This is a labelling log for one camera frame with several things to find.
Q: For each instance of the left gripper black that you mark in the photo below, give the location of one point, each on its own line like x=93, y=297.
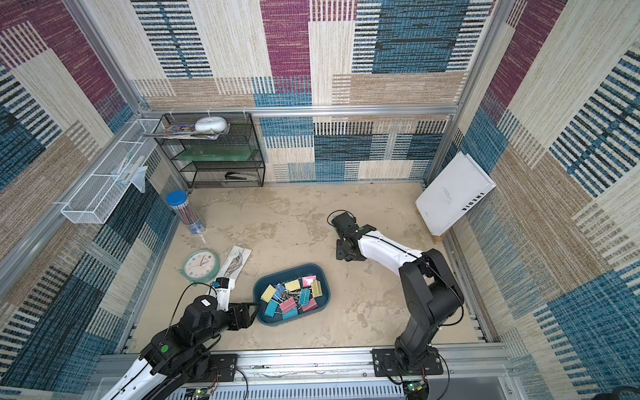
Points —
x=246, y=320

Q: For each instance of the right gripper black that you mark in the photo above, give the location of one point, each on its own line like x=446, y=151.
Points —
x=347, y=248

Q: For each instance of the yellow binder clip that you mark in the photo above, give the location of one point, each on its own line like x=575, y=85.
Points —
x=316, y=288
x=293, y=286
x=268, y=293

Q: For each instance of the pink binder clip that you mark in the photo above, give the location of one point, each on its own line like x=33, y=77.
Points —
x=308, y=281
x=312, y=305
x=288, y=305

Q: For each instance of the teal binder clip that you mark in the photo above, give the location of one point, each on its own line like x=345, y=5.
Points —
x=304, y=297
x=272, y=310
x=290, y=314

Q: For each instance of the teal plastic storage box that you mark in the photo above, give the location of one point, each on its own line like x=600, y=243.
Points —
x=284, y=277

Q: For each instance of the blue binder clip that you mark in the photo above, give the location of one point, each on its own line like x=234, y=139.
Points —
x=280, y=293

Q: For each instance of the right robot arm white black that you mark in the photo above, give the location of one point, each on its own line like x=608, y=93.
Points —
x=431, y=292

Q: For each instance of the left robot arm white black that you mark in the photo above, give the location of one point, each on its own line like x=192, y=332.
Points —
x=182, y=353

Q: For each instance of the white binder folder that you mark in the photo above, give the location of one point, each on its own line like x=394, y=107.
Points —
x=461, y=185

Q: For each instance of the green round clock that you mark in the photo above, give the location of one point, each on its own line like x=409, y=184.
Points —
x=201, y=266

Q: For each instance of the white packaged item flat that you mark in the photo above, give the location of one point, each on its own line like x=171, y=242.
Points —
x=229, y=272

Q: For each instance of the clear tube of coloured pencils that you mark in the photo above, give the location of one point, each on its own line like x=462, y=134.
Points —
x=178, y=202

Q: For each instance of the black stapler on shelf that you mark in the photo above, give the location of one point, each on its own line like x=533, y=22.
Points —
x=237, y=176

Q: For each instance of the green tray on shelf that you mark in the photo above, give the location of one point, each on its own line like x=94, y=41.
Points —
x=231, y=153

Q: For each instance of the black mesh shelf rack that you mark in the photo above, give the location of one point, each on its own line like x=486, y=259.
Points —
x=241, y=131

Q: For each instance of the white round device on shelf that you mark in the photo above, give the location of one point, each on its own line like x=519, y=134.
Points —
x=211, y=125

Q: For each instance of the magazine on shelf top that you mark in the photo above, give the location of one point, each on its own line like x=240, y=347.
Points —
x=181, y=131

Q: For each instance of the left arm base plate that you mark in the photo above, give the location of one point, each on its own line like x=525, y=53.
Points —
x=219, y=368

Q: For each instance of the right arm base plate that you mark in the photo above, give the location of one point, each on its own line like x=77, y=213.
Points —
x=392, y=362

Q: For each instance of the white wire wall basket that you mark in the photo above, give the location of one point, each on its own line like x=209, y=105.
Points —
x=102, y=190

